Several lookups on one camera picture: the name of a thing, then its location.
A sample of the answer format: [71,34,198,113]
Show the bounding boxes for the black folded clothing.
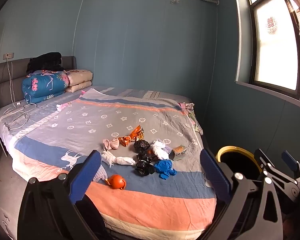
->
[27,52,65,74]

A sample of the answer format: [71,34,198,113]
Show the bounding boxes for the small pink white cloth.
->
[55,102,73,112]

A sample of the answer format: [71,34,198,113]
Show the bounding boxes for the dark framed window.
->
[236,0,300,103]

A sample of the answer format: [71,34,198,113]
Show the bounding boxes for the white foam fruit net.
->
[94,167,107,183]

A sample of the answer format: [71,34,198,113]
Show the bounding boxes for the blue floral folded quilt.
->
[22,70,70,104]

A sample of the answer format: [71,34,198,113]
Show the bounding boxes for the red window decoration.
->
[266,17,278,35]

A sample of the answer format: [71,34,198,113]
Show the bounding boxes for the pink tissue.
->
[102,138,120,151]

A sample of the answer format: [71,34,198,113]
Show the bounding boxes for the white paper towel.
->
[101,151,136,167]

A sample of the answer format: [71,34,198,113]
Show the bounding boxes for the black plastic bag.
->
[136,150,158,162]
[135,161,155,176]
[133,140,150,153]

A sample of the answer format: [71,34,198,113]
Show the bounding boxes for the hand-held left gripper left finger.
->
[17,150,102,240]

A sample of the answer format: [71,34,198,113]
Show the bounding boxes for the floral cloth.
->
[179,102,203,135]

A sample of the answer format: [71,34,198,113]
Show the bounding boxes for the white charging cable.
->
[6,56,17,105]

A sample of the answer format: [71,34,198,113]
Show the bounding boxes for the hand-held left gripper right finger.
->
[199,149,284,240]

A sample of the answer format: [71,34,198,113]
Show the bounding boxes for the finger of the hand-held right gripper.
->
[254,149,299,188]
[281,151,300,180]

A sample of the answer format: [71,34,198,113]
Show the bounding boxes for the pale striped bed sheet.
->
[0,86,203,140]

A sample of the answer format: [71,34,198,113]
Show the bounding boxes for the beige pillows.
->
[65,69,93,93]

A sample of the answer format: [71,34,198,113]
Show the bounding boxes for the small grey snack packet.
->
[169,145,187,161]

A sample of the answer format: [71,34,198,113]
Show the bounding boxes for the blue rubber glove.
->
[154,159,177,180]

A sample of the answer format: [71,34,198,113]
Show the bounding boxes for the printed striped blanket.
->
[0,87,217,233]

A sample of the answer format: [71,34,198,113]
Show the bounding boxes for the orange foil snack wrapper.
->
[119,125,145,147]

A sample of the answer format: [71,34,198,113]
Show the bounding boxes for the black bin with yellow rim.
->
[216,145,264,180]

